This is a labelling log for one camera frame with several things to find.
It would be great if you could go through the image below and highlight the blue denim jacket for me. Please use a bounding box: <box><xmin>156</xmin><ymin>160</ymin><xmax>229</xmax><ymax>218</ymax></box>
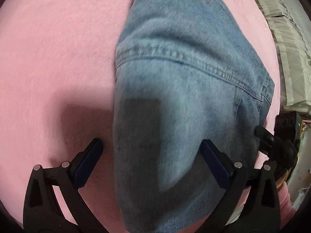
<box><xmin>113</xmin><ymin>0</ymin><xmax>278</xmax><ymax>232</ymax></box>

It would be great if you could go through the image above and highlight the pink sleeve right forearm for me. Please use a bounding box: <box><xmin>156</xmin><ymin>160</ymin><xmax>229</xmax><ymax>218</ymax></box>
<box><xmin>276</xmin><ymin>177</ymin><xmax>296</xmax><ymax>229</ymax></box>

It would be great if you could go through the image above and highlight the pink plush bed blanket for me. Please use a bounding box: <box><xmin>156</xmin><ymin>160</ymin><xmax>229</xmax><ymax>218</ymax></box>
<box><xmin>0</xmin><ymin>0</ymin><xmax>283</xmax><ymax>233</ymax></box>

